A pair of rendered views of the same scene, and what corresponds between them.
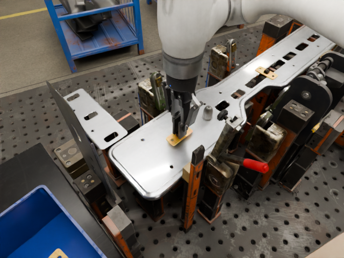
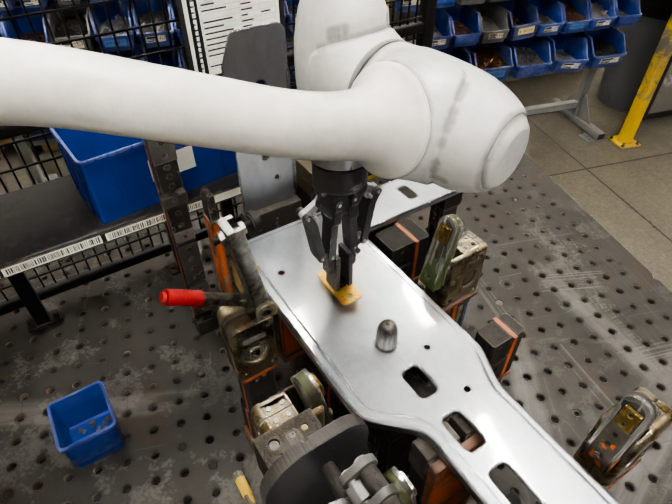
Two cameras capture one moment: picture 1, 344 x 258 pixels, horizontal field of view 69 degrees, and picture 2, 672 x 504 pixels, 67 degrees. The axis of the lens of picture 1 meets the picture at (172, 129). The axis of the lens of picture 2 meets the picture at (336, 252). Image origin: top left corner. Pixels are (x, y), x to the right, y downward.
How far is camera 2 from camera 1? 0.81 m
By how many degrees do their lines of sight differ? 64
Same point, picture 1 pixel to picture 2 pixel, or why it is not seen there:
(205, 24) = (300, 68)
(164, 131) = (358, 272)
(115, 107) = (536, 304)
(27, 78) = not seen: outside the picture
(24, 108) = (515, 190)
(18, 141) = not seen: hidden behind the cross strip
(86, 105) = (432, 187)
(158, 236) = not seen: hidden behind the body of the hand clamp
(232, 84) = (504, 427)
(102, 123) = (389, 203)
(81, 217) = (231, 179)
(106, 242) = (192, 196)
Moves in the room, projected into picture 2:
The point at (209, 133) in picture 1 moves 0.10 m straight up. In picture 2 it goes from (340, 336) to (340, 291)
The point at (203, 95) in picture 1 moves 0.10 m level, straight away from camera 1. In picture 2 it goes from (454, 351) to (525, 370)
